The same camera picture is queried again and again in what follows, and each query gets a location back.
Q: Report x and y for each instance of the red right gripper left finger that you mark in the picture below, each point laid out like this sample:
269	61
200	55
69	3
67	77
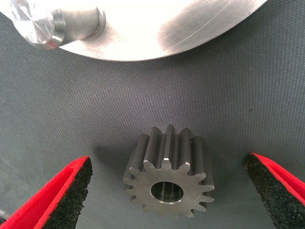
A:
54	205

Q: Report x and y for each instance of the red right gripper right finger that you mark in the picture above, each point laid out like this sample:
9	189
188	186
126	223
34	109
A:
281	195

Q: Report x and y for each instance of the small steel planetary gear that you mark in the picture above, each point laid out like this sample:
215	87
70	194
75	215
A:
143	181

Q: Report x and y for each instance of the round metal carrier plate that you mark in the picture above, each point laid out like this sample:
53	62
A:
143	35

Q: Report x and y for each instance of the dark grey table cloth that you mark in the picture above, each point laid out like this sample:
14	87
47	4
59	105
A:
214	95

